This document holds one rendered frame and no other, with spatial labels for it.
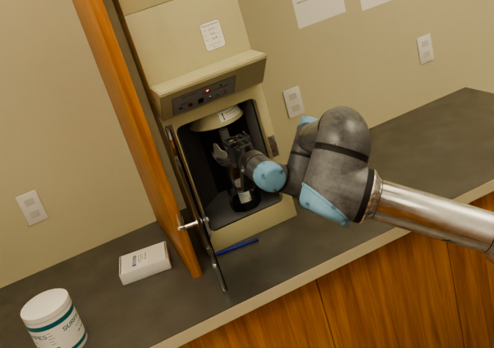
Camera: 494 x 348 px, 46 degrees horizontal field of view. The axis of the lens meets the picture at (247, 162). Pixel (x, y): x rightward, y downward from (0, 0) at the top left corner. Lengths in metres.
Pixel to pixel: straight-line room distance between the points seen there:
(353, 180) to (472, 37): 1.66
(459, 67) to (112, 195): 1.56
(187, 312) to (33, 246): 0.76
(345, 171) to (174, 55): 0.69
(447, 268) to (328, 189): 0.90
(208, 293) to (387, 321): 0.59
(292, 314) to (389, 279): 0.33
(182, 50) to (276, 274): 0.68
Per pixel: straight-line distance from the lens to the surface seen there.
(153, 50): 1.66
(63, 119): 2.09
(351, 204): 1.18
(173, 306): 1.71
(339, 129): 1.19
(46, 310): 1.66
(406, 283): 1.92
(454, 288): 2.06
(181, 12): 1.67
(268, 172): 1.50
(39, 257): 2.24
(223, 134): 1.80
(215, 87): 1.64
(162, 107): 1.60
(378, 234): 1.75
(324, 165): 1.18
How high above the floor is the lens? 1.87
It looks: 22 degrees down
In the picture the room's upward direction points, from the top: 17 degrees counter-clockwise
